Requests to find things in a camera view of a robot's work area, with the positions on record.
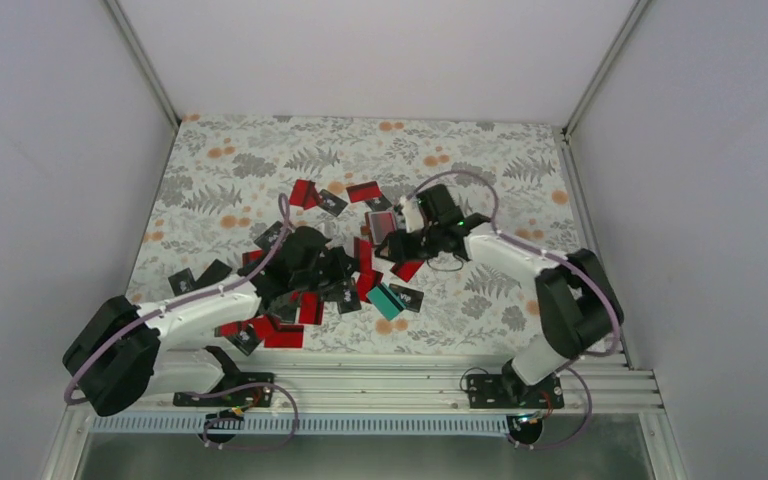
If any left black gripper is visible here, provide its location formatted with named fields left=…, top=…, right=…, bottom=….
left=291, top=246, right=359, bottom=291

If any black vip card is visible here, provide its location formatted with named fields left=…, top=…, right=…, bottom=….
left=318, top=189, right=348, bottom=217
left=389, top=284, right=424, bottom=313
left=167, top=268, right=196, bottom=296
left=365, top=196, right=393, bottom=212
left=254, top=221, right=285, bottom=252
left=227, top=326, right=262, bottom=356

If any brown leather card holder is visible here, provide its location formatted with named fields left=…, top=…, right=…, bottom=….
left=365, top=211, right=397, bottom=245

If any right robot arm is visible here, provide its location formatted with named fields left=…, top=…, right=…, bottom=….
left=375, top=185, right=623, bottom=407

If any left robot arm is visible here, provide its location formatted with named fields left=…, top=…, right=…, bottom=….
left=62, top=227, right=369, bottom=417

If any red card pile centre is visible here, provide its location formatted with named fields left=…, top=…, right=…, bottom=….
left=218, top=248, right=385, bottom=329

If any red card near holder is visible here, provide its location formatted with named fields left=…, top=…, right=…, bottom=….
left=390, top=261, right=425, bottom=282

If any red card far left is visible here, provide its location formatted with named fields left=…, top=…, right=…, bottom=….
left=289, top=179, right=320, bottom=210

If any black VIP card under red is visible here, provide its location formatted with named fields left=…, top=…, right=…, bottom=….
left=365, top=196, right=393, bottom=212

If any red card bottom front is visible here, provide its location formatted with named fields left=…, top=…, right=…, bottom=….
left=263, top=325, right=304, bottom=349

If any red card far centre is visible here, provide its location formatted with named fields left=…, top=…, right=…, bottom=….
left=346, top=181, right=382, bottom=203

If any teal card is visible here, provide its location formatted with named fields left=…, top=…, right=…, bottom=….
left=366, top=284, right=406, bottom=321

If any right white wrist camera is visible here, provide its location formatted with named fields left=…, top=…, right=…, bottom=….
left=399, top=196, right=425, bottom=233

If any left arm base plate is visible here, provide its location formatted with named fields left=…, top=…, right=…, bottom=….
left=172, top=372, right=275, bottom=408

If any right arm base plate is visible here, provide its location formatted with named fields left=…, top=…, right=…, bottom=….
left=464, top=373, right=565, bottom=410

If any aluminium rail frame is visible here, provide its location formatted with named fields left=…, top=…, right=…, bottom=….
left=43, top=352, right=686, bottom=479

